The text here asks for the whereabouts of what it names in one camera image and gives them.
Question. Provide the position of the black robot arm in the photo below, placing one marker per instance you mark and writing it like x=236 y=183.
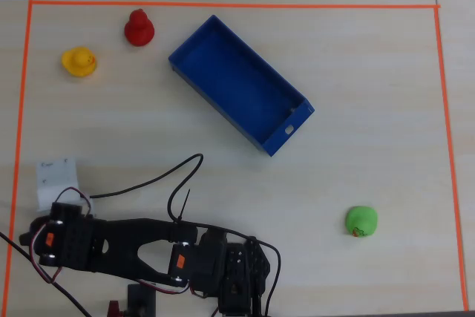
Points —
x=122 y=235

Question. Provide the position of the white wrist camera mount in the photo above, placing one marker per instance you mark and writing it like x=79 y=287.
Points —
x=57 y=179

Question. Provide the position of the orange tape strip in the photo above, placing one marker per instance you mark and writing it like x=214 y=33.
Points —
x=234 y=5
x=18 y=153
x=451 y=161

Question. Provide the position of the red clamp knob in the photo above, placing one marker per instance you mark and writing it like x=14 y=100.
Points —
x=113 y=309

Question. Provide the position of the red rubber duck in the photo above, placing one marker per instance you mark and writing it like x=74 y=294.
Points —
x=139 y=29

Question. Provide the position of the black camera stand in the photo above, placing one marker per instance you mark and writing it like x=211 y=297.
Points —
x=141 y=300

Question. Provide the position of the green rubber duck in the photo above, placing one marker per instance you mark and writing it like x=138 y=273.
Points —
x=361 y=220

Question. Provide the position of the black zip tie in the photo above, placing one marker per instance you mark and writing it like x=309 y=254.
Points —
x=184 y=205

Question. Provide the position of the blue plastic box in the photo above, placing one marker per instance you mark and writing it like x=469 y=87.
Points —
x=237 y=83

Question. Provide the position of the yellow rubber duck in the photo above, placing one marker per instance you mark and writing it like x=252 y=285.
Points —
x=78 y=61

